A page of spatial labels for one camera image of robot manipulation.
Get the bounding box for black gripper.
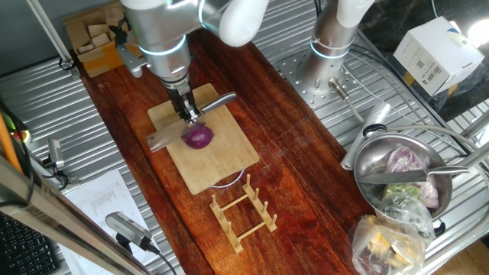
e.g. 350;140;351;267
166;80;202;124

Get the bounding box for purple onion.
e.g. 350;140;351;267
181;122;215;150

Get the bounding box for steel cleaver knife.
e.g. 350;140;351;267
146;92;238;153

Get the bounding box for bamboo cutting board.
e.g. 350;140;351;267
147;82;261;196

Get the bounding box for glossy wood-grain table mat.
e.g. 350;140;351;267
78;0;377;275

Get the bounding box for printed paper sheet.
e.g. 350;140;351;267
59;169;165;275

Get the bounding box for wooden knife rack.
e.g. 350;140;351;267
209;173;279;254

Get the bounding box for silver metal pole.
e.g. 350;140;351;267
25;0;76;72

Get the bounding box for polished steel bar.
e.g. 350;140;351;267
0;152;154;275

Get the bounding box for orange rod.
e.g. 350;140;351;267
0;112;24;173

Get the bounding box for white plastic roll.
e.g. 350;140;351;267
339;101;393;172

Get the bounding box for black keyboard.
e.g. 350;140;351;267
0;212;60;275

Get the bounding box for steel kitchen knife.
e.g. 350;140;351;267
357;164;471;186

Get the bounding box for purple vegetable pieces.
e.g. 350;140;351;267
384;144;440;209

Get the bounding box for green vegetable piece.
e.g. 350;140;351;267
384;183;421;199

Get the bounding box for clear plastic bag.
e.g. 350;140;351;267
351;192;436;275

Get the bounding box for white cardboard box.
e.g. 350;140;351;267
393;15;488;97

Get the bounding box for black plastic bag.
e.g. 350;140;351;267
385;53;489;123

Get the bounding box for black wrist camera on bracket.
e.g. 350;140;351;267
113;24;151;79

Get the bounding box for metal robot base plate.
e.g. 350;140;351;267
277;47;362;112

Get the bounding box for silver bar-shaped camera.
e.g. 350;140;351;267
105;212;179;275

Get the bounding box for small silver camera on mount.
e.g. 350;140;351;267
37;137;79;192

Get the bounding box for grey cable with metal connector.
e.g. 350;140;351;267
328;77;366;124

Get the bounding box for white thin arm cable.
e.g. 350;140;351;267
309;34;362;53

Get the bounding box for steel bowl with black handles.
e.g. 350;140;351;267
351;122;455;238

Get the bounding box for grey hose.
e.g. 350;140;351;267
384;124;471;154

